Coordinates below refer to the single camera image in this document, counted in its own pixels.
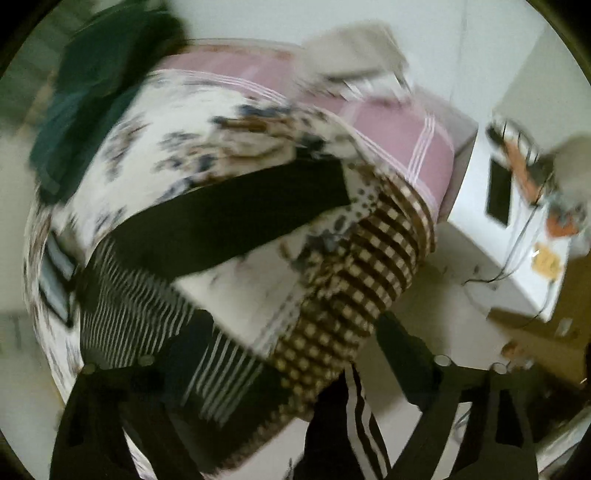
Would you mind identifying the dark green jacket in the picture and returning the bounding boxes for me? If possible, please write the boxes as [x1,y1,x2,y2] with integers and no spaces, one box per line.
[29,1,186,205]

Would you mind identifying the floral white bed blanket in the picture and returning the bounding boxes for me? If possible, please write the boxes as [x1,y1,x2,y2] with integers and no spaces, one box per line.
[22,68,438,471]

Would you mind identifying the beige pillow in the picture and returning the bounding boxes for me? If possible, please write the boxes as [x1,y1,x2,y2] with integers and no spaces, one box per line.
[291,21,412,102]

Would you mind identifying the black striped sweater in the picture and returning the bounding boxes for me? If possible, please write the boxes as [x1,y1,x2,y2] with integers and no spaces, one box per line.
[80,159,358,425]

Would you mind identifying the folded black grey clothes stack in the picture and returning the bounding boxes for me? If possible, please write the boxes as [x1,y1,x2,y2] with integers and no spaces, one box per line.
[39,231,78,329]

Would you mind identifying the pink plaid bed sheet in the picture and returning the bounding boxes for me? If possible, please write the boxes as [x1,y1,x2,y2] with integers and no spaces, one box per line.
[157,45,455,216]

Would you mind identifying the black phone on cabinet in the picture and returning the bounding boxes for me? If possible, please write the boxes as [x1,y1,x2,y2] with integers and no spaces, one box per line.
[486,159,512,227]

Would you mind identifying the white bedside cabinet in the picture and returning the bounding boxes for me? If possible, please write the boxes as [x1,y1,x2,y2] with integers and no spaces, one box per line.
[448,124,570,322]

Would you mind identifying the black pants white stripes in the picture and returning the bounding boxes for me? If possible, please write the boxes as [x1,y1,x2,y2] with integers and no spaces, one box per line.
[290,364,392,480]

